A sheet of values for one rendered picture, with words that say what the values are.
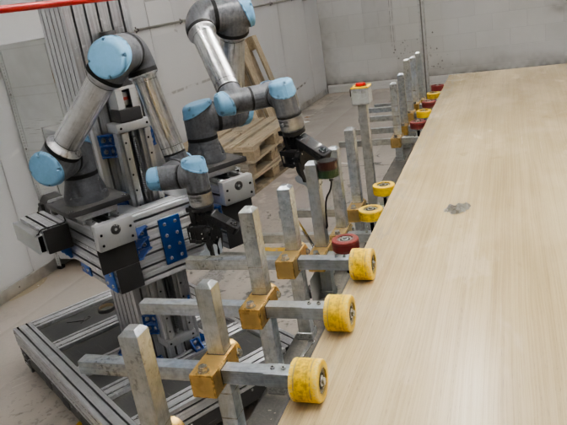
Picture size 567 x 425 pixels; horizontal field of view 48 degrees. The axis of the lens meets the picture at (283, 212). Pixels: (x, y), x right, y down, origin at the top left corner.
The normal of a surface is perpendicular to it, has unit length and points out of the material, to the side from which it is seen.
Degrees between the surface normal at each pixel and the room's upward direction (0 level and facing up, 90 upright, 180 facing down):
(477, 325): 0
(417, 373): 0
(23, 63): 90
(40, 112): 90
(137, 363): 90
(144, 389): 90
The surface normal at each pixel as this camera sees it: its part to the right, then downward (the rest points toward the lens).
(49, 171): -0.26, 0.44
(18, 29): 0.92, -0.01
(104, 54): -0.11, 0.25
